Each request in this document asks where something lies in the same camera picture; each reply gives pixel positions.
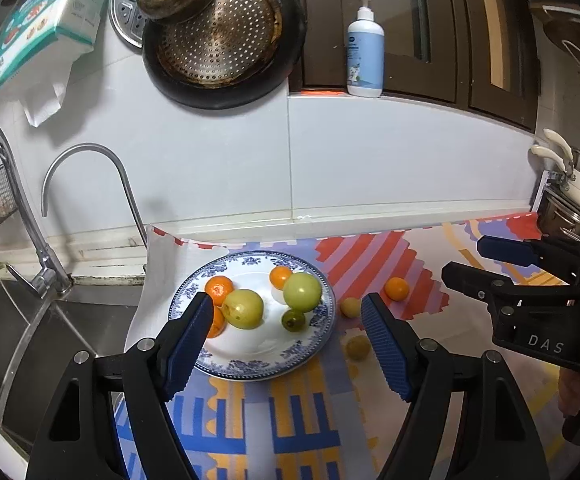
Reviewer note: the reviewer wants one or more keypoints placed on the green apple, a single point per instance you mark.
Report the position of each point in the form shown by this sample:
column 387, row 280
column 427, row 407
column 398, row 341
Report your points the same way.
column 302, row 290
column 242, row 308

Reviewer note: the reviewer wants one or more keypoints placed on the stainless steel sink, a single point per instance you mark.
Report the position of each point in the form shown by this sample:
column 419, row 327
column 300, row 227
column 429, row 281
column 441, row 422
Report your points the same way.
column 30, row 360

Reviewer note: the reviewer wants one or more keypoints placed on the green white tissue pack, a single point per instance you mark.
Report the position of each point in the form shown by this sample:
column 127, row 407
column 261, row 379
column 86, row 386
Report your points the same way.
column 40, row 25

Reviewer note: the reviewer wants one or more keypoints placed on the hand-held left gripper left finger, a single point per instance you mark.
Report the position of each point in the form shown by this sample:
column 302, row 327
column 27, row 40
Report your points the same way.
column 187, row 347

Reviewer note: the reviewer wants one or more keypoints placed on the white blue pump bottle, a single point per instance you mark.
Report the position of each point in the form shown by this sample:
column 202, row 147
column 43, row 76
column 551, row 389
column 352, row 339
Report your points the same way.
column 365, row 60

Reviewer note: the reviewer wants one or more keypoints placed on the large chrome kitchen faucet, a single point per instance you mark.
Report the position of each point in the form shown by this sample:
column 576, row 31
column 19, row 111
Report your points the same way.
column 25, row 210

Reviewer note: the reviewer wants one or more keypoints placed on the thin gooseneck faucet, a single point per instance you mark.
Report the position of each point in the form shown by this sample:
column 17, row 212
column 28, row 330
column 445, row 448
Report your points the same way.
column 125, row 185

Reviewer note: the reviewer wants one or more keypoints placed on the round metal steamer rack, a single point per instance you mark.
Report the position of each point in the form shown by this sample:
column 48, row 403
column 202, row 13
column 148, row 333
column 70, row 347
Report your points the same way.
column 122, row 5

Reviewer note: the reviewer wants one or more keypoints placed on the small green fruit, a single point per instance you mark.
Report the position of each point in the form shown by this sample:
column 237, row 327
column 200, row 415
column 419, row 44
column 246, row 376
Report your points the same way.
column 293, row 319

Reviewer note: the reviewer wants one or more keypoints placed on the blue patterned white plate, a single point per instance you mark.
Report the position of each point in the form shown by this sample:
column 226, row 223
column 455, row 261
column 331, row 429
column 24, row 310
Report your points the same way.
column 265, row 355

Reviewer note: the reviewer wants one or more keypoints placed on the black perforated frying pan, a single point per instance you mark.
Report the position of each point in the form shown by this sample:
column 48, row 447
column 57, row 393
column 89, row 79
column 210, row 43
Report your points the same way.
column 220, row 65

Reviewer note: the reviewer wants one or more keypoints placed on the small orange tangerine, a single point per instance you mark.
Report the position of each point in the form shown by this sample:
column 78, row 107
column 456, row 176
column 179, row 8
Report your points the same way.
column 280, row 276
column 396, row 288

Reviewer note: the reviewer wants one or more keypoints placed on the dark brown window frame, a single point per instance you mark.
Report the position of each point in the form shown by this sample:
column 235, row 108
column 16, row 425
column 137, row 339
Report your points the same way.
column 445, row 35

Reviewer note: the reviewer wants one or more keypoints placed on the wooden wall ornament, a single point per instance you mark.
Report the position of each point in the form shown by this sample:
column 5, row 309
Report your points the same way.
column 565, row 30

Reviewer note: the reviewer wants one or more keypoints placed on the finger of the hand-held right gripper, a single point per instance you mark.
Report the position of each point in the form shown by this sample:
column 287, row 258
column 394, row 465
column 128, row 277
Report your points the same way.
column 470, row 280
column 505, row 250

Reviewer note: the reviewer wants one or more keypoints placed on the person's right hand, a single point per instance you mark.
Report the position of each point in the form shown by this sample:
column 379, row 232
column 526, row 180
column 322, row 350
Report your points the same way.
column 572, row 390

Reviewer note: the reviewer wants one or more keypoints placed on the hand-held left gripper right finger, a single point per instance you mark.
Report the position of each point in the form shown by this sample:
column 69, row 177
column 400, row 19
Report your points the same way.
column 387, row 355

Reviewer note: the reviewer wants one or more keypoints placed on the dish rack with utensils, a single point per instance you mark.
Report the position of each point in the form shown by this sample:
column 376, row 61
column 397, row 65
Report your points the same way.
column 562, row 217

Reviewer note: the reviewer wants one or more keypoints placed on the colourful patterned mat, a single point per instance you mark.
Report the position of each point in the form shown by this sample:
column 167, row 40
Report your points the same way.
column 310, row 435

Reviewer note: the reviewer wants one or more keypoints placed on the small yellow fruit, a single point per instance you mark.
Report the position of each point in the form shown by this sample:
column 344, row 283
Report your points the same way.
column 351, row 307
column 357, row 347

